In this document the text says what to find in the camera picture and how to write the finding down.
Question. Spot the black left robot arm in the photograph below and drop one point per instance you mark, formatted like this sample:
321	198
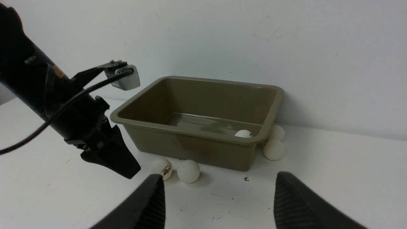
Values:
65	103

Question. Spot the plain white ping-pong ball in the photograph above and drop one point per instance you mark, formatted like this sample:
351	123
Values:
188	171

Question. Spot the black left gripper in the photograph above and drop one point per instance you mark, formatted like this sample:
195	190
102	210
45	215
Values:
103	144

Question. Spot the white ping-pong ball with logo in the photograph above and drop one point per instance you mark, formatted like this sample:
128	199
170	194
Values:
163	167

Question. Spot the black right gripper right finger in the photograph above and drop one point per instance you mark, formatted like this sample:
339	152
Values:
296	206

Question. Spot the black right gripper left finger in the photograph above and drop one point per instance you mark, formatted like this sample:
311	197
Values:
145	208

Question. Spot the tan plastic bin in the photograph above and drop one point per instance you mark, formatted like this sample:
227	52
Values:
196	119

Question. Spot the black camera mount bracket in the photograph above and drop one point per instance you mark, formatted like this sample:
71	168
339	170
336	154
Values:
84	77

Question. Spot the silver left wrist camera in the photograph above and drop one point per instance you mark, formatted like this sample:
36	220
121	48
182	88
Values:
129	82

